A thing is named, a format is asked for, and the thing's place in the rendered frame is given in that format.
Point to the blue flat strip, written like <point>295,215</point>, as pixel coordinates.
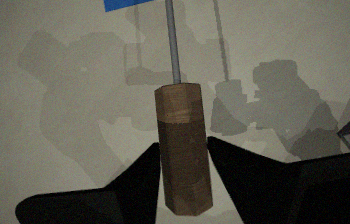
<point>117,4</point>

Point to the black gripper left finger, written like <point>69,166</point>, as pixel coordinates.
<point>131,198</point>

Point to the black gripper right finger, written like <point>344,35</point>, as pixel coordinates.
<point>266,191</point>

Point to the brown-handled metal rod tool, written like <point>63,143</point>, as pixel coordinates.
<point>182,139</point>

